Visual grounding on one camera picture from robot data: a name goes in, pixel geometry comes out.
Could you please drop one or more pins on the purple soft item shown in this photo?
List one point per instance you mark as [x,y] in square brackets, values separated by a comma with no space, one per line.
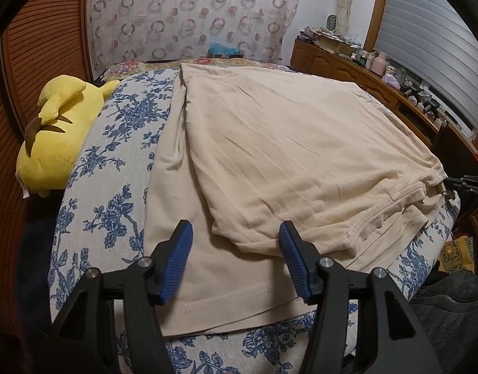
[391,81]

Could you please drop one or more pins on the beige lace curtain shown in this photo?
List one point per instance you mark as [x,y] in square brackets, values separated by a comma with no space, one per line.
[345,0]

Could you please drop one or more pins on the small white fan heater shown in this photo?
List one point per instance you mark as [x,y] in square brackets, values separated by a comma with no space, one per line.
[331,22]

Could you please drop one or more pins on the pile of papers and clutter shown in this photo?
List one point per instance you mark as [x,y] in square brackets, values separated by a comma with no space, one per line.
[328,41]

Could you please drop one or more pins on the pink bottle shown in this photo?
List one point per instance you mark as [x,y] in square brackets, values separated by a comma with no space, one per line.
[379,64]

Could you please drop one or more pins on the dark clothing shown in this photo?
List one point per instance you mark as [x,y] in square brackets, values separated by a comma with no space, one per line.
[449,319]

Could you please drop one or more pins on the wooden slatted wardrobe door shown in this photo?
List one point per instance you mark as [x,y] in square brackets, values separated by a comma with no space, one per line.
[36,27]

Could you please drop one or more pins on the yellow plush toy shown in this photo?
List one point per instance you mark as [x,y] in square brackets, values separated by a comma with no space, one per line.
[55,140]

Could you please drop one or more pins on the beige t-shirt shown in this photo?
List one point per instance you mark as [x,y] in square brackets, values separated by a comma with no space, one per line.
[293,156]

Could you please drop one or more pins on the circle patterned sheer cloth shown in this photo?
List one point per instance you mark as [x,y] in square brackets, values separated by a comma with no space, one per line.
[184,11]

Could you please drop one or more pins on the wooden cabinet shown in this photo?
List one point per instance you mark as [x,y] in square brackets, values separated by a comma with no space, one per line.
[340,68]

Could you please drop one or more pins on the blue packet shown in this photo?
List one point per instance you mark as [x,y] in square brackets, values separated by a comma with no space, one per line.
[222,50]

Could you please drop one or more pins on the white blue floral cloth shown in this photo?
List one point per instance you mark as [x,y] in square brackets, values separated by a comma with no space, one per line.
[106,163]

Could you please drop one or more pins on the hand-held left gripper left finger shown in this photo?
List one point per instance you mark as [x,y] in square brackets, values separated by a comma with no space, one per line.
[177,265]

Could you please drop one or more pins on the cluster of small dark items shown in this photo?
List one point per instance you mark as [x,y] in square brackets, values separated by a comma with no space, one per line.
[428,105]

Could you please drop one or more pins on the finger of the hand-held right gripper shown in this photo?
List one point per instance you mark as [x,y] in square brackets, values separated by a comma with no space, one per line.
[467,182]
[470,195]

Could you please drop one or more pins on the wooden window frame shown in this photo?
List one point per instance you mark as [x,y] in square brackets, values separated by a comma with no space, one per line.
[377,7]

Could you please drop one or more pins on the yellow patterned cloth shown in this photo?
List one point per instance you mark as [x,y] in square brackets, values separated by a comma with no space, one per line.
[457,255]

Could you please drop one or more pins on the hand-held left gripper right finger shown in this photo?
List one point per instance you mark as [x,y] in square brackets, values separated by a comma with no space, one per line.
[297,265]

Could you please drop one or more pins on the floral bedspread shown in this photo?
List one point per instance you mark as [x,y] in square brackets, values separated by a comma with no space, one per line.
[161,65]

